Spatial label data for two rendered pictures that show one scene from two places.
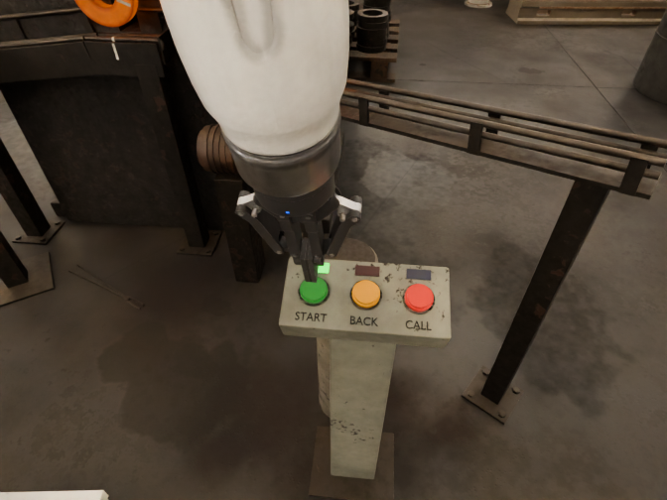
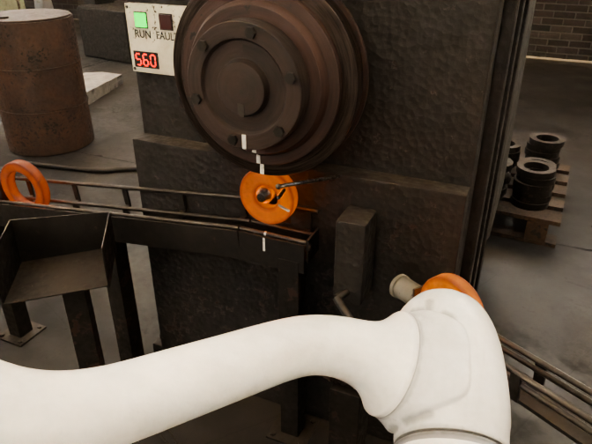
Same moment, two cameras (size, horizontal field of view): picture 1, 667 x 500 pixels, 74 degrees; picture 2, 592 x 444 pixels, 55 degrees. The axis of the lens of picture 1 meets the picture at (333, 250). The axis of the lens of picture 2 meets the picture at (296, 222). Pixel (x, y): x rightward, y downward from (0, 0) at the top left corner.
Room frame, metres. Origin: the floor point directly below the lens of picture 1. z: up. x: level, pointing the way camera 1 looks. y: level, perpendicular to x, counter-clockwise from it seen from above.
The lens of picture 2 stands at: (-0.02, 0.07, 1.44)
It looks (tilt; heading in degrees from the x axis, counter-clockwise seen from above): 28 degrees down; 18
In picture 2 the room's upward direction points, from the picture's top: straight up
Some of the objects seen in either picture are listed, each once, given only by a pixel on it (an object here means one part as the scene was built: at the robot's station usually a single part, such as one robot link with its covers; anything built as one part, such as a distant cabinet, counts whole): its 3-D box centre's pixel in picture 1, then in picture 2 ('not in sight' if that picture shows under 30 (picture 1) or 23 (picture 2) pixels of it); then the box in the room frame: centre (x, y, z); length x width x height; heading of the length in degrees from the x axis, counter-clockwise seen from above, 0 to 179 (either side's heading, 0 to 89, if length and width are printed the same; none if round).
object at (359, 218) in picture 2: not in sight; (355, 255); (1.21, 0.32, 0.68); 0.11 x 0.08 x 0.24; 174
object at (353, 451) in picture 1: (357, 397); not in sight; (0.42, -0.05, 0.31); 0.24 x 0.16 x 0.62; 84
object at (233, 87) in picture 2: not in sight; (246, 86); (1.12, 0.57, 1.11); 0.28 x 0.06 x 0.28; 84
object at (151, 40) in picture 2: not in sight; (170, 40); (1.36, 0.89, 1.15); 0.26 x 0.02 x 0.18; 84
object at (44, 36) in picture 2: not in sight; (39, 81); (3.13, 2.98, 0.45); 0.59 x 0.59 x 0.89
